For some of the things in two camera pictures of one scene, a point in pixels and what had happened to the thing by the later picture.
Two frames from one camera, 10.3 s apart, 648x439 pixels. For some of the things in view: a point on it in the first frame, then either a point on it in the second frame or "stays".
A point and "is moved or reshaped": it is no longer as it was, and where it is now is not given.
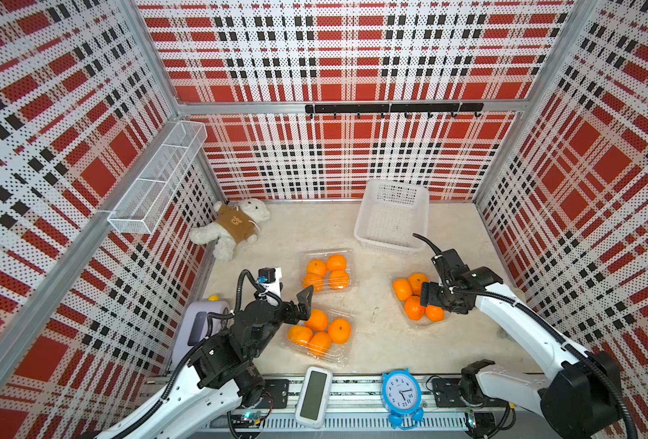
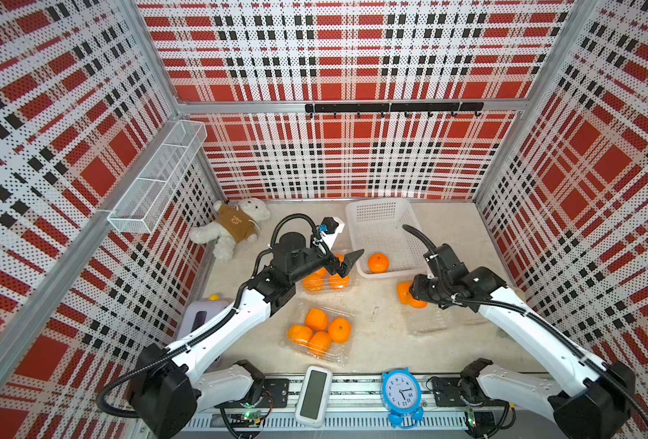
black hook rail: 405,108 stays
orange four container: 435,313 to 418,304
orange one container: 403,289 to 378,262
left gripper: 303,306 to 344,267
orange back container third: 315,280 stays
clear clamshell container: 329,271 stays
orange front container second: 340,330 stays
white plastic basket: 390,212 is moved or reshaped
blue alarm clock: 401,396 stays
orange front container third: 299,335 stays
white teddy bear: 236,223 stays
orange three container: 413,308 to 404,294
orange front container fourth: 320,342 stays
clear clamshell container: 328,335 stays
